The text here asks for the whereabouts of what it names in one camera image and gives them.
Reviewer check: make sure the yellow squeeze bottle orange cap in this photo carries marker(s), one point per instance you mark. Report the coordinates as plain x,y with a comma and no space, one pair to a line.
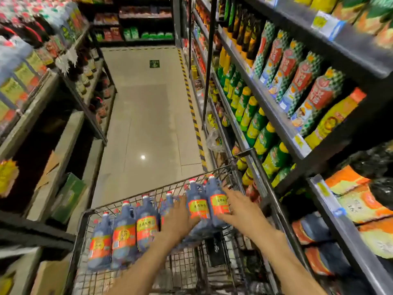
333,119

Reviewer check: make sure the stack of orange yellow packets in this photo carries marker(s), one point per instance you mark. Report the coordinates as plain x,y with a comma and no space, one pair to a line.
365,208

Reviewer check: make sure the row of green yellow-capped bottles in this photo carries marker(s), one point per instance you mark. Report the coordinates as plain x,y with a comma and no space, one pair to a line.
254,125

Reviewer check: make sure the person's right forearm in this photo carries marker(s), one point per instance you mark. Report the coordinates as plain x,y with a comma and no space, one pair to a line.
285,264

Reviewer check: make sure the row of dark glass bottles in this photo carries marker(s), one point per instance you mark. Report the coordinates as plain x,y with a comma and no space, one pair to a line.
242,30

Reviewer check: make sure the black cart seat flap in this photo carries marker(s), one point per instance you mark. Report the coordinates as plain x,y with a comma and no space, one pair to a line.
216,250

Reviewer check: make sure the row of red snack packets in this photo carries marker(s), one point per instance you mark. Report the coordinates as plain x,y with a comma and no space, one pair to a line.
109,26

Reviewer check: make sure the person's right thumb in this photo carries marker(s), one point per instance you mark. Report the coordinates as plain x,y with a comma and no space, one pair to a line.
224,217

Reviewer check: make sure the clear plastic bag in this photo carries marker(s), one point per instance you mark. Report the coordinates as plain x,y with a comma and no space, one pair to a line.
215,140

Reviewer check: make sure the brown cardboard box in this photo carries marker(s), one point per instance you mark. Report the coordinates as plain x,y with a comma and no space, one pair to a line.
52,278

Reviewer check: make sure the row of sauce jars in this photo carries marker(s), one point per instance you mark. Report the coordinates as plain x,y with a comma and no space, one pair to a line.
92,85

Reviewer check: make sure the row of green snack packets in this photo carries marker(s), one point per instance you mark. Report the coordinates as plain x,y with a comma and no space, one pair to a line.
147,35

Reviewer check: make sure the person's right hand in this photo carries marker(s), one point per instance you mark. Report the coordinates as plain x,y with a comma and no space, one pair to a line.
245,216

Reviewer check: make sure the black plastic bags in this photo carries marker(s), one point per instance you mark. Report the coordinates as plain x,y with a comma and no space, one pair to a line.
374,168

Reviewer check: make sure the black shelving unit with packets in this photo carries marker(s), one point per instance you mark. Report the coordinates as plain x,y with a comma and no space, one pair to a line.
135,21

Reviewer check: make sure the grey shelving unit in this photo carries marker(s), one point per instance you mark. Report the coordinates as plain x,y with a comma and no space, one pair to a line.
46,125

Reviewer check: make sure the yellow starburst sign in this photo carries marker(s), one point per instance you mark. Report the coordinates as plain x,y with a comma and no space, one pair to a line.
7,178

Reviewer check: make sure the dark metal shelving unit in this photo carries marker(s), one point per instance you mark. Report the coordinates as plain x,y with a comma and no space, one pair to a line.
347,46

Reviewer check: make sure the blue white shelf price label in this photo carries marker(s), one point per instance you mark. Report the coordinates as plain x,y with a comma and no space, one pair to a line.
301,144
330,196
328,25

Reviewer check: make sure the dark sauce bottle red cap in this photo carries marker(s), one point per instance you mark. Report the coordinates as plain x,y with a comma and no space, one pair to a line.
147,225
218,201
100,242
124,235
166,205
198,205

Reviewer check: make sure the green floor sticker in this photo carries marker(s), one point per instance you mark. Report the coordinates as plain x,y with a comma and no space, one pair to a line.
154,63

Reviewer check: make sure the green cardboard box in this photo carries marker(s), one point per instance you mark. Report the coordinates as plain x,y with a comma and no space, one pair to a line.
69,198

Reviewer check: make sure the row of yellow-labelled clear bottles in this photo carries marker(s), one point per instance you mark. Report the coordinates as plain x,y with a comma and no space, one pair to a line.
21,76

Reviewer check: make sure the white starburst tags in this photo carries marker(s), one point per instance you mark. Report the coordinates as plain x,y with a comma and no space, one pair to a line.
66,59

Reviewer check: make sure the row of checkered seasoning pouches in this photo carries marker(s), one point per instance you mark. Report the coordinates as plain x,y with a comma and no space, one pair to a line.
294,79

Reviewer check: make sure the yellow black hazard floor tape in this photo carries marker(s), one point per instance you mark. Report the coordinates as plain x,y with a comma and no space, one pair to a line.
192,110

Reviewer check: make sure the row of orange green packets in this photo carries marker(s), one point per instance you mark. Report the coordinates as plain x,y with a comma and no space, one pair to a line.
359,12

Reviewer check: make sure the person's left hand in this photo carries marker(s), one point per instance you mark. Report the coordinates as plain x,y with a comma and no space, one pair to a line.
176,222

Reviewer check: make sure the person's left fingers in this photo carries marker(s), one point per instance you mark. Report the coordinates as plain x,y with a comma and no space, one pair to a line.
181,204

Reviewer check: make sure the row of red-capped dark bottles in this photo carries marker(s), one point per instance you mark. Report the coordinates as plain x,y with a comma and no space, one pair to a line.
33,18

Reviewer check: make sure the person's left forearm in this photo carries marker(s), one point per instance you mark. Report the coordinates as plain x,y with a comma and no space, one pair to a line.
144,267

